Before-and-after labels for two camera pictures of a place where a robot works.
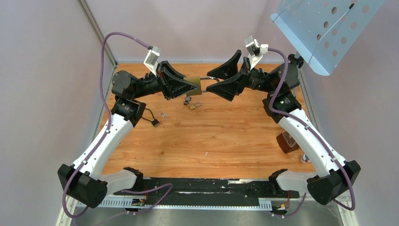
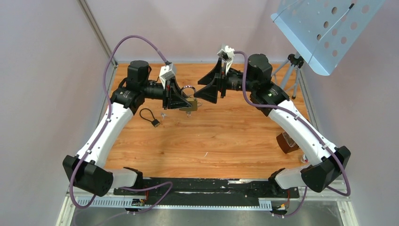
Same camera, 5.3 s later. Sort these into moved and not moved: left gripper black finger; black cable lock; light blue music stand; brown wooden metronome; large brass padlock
Moved: large brass padlock; left gripper black finger
Not moved: brown wooden metronome; light blue music stand; black cable lock
